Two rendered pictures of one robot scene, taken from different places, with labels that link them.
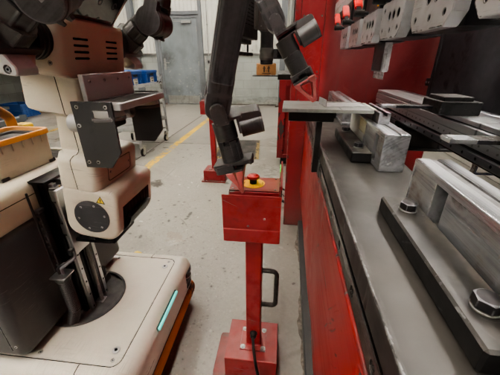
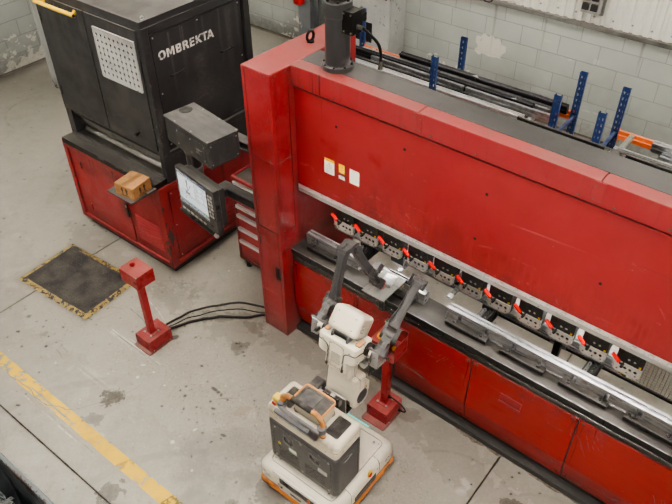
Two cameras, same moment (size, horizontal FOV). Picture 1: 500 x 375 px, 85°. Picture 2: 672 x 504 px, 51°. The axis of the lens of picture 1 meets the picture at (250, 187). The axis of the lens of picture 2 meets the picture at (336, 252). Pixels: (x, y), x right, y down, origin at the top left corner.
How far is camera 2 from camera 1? 4.26 m
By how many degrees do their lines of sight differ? 50
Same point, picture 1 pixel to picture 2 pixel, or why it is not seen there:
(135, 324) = (363, 432)
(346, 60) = (308, 207)
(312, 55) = (290, 217)
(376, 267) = (462, 339)
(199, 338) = not seen: hidden behind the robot
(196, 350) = not seen: hidden behind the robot
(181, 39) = not seen: outside the picture
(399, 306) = (471, 343)
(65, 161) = (358, 381)
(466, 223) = (468, 321)
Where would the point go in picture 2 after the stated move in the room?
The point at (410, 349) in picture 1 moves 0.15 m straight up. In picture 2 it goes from (478, 348) to (481, 332)
